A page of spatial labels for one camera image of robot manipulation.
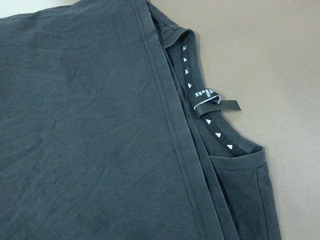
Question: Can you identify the black graphic t-shirt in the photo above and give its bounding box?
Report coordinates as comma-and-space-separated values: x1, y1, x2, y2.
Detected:
0, 0, 281, 240

